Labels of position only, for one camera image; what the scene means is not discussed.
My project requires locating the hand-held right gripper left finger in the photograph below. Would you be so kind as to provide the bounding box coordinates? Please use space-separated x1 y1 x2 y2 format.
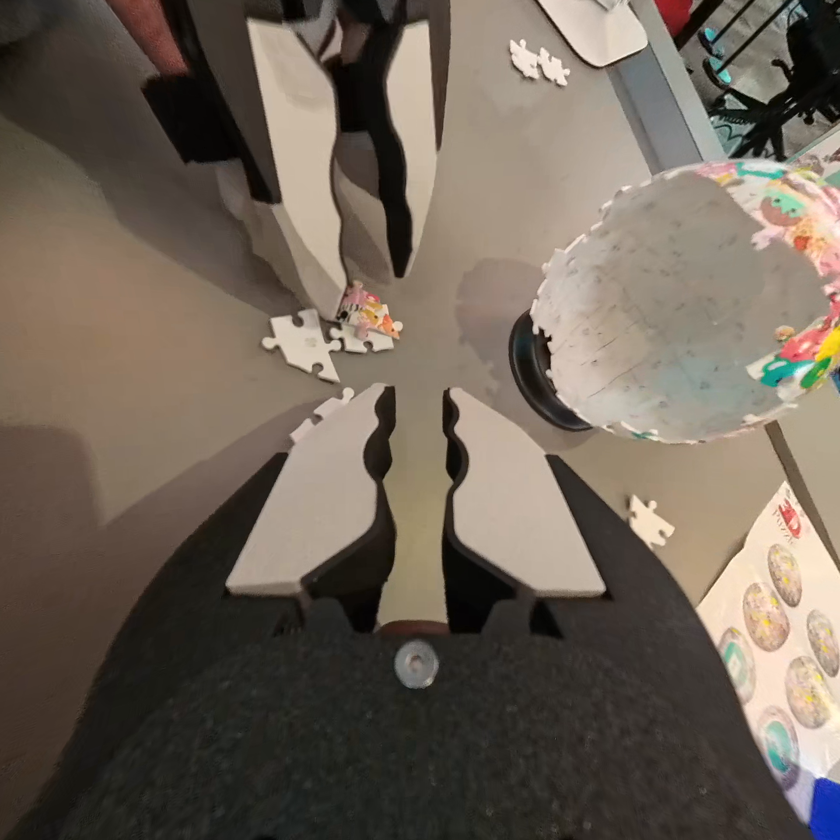
225 382 396 636

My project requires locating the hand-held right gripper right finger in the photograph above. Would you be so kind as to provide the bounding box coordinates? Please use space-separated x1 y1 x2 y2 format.
441 387 606 636

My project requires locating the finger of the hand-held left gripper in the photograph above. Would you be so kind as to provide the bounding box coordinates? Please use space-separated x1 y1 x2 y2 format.
366 18 441 280
247 18 350 322

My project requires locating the colourful 3D puzzle ball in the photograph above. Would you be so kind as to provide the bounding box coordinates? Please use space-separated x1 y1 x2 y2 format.
530 159 840 446

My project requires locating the black ball stand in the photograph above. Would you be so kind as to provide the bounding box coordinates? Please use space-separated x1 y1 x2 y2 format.
508 308 595 433

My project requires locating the person's left hand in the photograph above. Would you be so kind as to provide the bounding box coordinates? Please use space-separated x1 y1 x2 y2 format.
105 0 193 78

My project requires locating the white board stand base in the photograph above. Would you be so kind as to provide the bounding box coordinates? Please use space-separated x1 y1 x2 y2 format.
535 0 649 68

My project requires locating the printed instruction sheet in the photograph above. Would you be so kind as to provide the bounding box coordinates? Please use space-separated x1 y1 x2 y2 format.
696 482 840 824

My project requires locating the black office chair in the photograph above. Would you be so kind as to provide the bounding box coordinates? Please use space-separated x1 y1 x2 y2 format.
699 0 840 161

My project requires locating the blue storage bin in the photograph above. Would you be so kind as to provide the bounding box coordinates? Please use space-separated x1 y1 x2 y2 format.
810 777 840 840

